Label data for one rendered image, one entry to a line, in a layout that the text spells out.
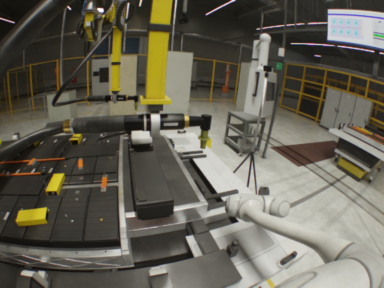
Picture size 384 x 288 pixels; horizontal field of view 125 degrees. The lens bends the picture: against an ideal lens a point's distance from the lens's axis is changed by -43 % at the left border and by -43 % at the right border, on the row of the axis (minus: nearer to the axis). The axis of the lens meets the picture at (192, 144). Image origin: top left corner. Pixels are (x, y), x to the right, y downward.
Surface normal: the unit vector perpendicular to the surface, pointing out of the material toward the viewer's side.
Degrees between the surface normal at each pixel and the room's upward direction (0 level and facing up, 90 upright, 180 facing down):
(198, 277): 0
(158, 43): 90
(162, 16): 90
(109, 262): 90
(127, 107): 90
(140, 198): 0
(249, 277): 0
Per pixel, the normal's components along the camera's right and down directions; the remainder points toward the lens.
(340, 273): 0.05, -0.99
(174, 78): 0.34, 0.40
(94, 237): 0.08, -0.91
